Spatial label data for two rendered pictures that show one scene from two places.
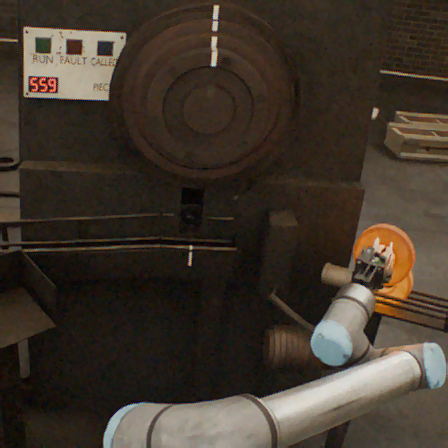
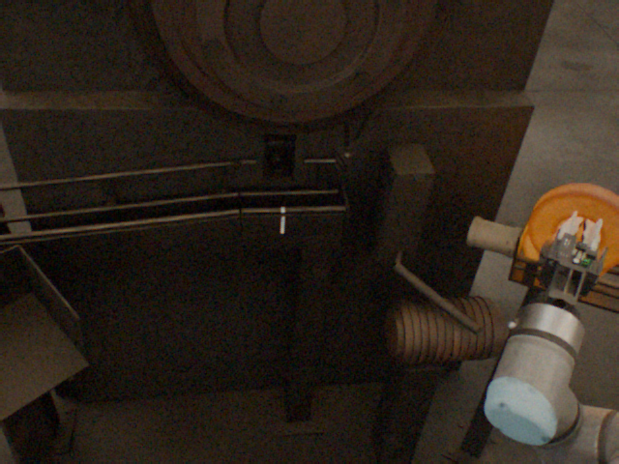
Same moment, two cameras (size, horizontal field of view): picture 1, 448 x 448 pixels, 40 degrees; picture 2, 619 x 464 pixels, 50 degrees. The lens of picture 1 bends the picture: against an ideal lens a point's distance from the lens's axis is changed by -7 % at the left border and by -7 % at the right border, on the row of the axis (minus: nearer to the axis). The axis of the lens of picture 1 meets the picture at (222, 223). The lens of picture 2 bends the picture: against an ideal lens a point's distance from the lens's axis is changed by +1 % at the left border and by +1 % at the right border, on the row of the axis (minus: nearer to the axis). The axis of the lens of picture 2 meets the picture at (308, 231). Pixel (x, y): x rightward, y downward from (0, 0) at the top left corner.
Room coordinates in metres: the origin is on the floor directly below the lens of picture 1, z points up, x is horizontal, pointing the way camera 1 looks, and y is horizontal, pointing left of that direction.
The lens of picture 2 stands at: (0.57, 0.07, 1.50)
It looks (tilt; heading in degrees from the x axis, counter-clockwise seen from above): 42 degrees down; 357
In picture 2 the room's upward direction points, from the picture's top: 5 degrees clockwise
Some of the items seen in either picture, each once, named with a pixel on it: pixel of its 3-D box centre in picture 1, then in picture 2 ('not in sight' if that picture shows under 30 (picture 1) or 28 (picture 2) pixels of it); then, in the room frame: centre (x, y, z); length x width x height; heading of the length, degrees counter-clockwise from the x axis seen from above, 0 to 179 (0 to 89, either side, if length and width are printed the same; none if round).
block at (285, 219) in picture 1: (275, 254); (398, 205); (1.58, -0.15, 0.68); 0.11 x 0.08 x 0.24; 8
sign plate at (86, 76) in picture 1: (73, 65); not in sight; (1.59, 0.43, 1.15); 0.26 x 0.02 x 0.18; 98
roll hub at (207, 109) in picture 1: (208, 107); (301, 16); (1.43, 0.06, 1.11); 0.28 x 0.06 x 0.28; 98
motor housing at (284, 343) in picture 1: (292, 399); (425, 387); (1.44, -0.27, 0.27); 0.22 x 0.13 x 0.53; 98
